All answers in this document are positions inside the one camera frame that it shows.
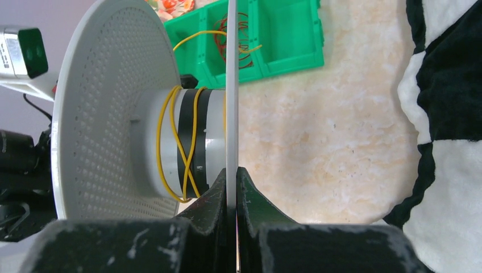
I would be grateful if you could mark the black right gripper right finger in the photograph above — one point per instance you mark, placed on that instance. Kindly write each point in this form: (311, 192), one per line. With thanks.
(256, 214)

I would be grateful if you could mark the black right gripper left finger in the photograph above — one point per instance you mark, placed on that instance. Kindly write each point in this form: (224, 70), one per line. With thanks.
(204, 243)

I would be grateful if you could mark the white perforated cable spool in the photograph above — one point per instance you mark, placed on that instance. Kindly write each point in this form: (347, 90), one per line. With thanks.
(131, 136)

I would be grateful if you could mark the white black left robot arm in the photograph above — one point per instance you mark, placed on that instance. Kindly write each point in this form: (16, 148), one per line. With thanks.
(27, 202)

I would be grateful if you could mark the green plastic divided bin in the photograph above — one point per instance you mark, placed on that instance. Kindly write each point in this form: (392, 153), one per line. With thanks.
(279, 37)

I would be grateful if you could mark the orange floral cloth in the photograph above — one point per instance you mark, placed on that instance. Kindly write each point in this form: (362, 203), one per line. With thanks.
(171, 9)

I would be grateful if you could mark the black white checkered pillow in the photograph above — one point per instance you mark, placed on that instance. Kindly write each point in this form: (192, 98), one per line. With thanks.
(440, 93)

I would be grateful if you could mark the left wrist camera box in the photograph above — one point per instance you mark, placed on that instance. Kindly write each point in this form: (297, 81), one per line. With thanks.
(23, 53)

